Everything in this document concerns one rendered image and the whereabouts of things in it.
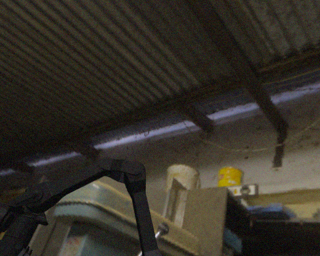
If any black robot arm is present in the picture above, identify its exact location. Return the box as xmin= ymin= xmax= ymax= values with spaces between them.
xmin=0 ymin=158 xmax=162 ymax=256

